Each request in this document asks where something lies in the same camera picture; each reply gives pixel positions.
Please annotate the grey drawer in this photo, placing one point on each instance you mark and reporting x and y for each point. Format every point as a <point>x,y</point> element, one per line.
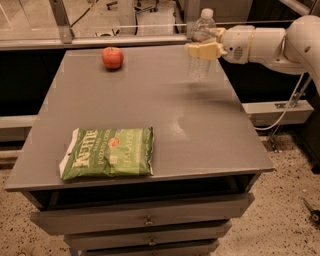
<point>191,248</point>
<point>145,214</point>
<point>149,236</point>

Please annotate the green jalapeno chip bag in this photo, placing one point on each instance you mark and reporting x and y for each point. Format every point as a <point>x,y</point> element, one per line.
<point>108,153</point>

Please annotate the bottom grey drawer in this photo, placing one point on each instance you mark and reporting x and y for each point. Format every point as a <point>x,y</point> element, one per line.
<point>191,248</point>

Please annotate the clear plastic water bottle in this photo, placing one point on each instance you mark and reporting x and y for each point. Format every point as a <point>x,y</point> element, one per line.
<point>202,33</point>

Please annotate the top grey drawer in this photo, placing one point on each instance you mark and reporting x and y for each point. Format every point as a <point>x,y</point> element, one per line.
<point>145,214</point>

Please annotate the metal railing frame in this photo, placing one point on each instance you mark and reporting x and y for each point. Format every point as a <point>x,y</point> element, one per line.
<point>65,24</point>

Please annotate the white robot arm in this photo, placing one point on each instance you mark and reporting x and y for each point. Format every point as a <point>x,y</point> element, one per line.
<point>294,51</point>

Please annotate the grey drawer cabinet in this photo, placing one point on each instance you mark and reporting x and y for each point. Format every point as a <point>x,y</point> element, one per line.
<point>204,143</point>

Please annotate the red apple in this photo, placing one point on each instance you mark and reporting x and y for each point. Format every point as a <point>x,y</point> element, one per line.
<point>112,57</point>

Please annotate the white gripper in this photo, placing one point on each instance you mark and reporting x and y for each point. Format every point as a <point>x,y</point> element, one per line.
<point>236,43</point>

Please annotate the middle grey drawer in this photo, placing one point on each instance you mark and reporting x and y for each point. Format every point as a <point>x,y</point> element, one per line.
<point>149,236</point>

